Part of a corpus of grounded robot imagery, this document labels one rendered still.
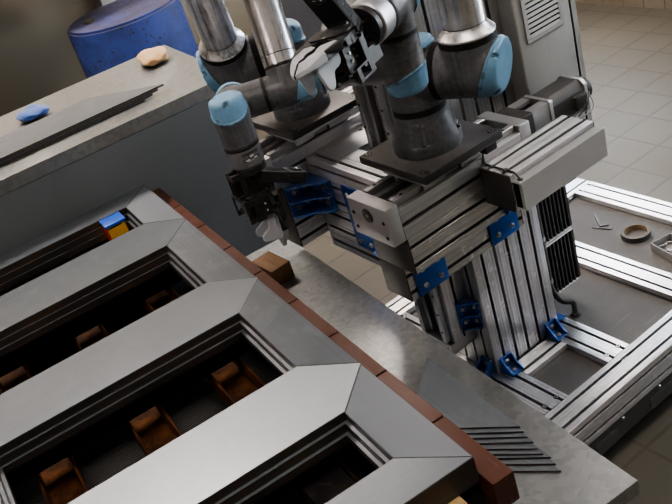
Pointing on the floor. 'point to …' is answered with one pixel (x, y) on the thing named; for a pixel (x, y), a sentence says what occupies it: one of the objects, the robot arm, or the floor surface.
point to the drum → (129, 32)
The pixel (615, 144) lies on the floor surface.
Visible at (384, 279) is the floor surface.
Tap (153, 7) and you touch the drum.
